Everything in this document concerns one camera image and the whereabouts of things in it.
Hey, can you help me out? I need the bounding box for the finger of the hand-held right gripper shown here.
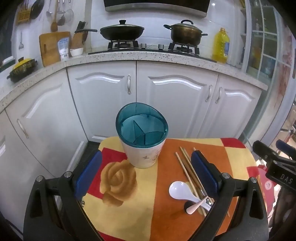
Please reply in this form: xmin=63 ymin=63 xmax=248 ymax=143
xmin=275 ymin=139 xmax=296 ymax=160
xmin=252 ymin=140 xmax=279 ymax=163

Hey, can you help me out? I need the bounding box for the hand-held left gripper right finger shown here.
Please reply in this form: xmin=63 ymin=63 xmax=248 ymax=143
xmin=191 ymin=150 xmax=270 ymax=241

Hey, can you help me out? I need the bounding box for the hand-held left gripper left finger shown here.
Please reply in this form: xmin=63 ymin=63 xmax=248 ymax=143
xmin=23 ymin=149 xmax=103 ymax=241

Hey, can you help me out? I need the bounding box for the wooden spoon handle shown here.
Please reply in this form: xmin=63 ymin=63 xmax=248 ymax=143
xmin=183 ymin=147 xmax=204 ymax=189

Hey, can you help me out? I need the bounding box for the wooden chopstick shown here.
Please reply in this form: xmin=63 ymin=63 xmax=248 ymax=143
xmin=193 ymin=147 xmax=230 ymax=217
xmin=175 ymin=152 xmax=207 ymax=217
xmin=180 ymin=147 xmax=210 ymax=204

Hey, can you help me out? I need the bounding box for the teal and white utensil holder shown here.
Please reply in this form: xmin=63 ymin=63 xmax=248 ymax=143
xmin=116 ymin=102 xmax=168 ymax=169

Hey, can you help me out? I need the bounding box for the red printed bag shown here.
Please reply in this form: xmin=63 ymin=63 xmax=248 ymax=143
xmin=258 ymin=166 xmax=277 ymax=202

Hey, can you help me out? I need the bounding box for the metal utensil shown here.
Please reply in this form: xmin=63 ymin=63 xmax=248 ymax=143
xmin=200 ymin=189 xmax=214 ymax=205

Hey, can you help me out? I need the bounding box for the white ceramic spoon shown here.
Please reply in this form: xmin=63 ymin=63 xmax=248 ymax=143
xmin=169 ymin=181 xmax=212 ymax=211

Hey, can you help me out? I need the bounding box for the pink spoon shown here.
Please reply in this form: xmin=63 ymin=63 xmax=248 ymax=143
xmin=186 ymin=196 xmax=208 ymax=215

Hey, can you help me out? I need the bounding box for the white cabinet door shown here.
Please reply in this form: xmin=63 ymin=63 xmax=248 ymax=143
xmin=67 ymin=61 xmax=137 ymax=139
xmin=136 ymin=61 xmax=219 ymax=139
xmin=0 ymin=110 xmax=56 ymax=234
xmin=5 ymin=70 xmax=89 ymax=179
xmin=208 ymin=75 xmax=263 ymax=139

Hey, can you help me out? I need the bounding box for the rose printed table cloth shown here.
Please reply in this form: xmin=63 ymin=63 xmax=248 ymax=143
xmin=80 ymin=137 xmax=260 ymax=241

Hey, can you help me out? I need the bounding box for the glass sliding door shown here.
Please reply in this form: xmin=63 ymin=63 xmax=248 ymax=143
xmin=240 ymin=0 xmax=296 ymax=130

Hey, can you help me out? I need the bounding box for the yellow cooking oil bottle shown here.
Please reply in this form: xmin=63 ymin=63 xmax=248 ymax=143
xmin=212 ymin=28 xmax=230 ymax=64

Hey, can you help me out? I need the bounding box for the speckled stone countertop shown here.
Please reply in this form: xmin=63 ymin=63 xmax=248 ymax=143
xmin=0 ymin=50 xmax=269 ymax=109

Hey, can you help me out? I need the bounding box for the black casserole with yellow lid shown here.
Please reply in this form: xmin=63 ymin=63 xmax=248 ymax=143
xmin=6 ymin=58 xmax=38 ymax=82

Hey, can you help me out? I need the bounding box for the black burner grate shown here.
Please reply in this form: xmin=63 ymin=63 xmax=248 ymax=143
xmin=168 ymin=42 xmax=200 ymax=55
xmin=107 ymin=40 xmax=139 ymax=50

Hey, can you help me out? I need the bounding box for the white and blue packet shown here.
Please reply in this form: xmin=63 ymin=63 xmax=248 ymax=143
xmin=57 ymin=38 xmax=70 ymax=61

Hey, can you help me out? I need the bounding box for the wooden cutting board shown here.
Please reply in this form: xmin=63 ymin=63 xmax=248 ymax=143
xmin=39 ymin=31 xmax=72 ymax=67

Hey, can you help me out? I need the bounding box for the black gas stove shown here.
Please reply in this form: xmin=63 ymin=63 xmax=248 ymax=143
xmin=88 ymin=40 xmax=218 ymax=63

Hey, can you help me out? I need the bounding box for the wooden knife block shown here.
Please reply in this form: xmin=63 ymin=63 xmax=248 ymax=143
xmin=70 ymin=21 xmax=88 ymax=50

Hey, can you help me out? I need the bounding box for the brass cooking pot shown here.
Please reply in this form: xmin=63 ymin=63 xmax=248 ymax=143
xmin=163 ymin=23 xmax=208 ymax=47

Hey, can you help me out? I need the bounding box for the black frying pan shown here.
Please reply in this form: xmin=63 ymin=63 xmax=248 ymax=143
xmin=74 ymin=26 xmax=145 ymax=41

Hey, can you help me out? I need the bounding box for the brass pot lid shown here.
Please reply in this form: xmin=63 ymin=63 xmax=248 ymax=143
xmin=171 ymin=20 xmax=203 ymax=30

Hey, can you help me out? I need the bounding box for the glass pan lid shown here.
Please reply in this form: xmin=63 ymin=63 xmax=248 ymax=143
xmin=100 ymin=20 xmax=145 ymax=32

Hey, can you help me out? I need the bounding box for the wooden spatula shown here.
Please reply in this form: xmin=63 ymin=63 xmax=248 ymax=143
xmin=51 ymin=0 xmax=58 ymax=32

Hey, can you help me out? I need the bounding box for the metal spatula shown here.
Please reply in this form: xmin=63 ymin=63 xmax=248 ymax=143
xmin=57 ymin=0 xmax=66 ymax=26

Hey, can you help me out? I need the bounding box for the metal strainer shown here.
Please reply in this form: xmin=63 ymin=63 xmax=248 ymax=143
xmin=66 ymin=0 xmax=74 ymax=20

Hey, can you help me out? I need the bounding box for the wooden chopstick basket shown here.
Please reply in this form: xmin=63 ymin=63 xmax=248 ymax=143
xmin=17 ymin=5 xmax=31 ymax=25

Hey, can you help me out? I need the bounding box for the small black hanging pan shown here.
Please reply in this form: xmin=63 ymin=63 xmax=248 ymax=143
xmin=30 ymin=0 xmax=45 ymax=19

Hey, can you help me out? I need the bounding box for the range hood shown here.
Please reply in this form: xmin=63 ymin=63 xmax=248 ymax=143
xmin=103 ymin=0 xmax=211 ymax=18

